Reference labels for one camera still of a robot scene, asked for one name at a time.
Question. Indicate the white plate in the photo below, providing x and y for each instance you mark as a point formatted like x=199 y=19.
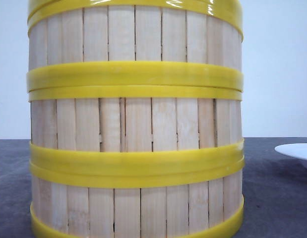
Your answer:
x=296 y=150

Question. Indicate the front bamboo steamer basket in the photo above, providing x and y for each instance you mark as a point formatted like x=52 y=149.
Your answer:
x=209 y=209

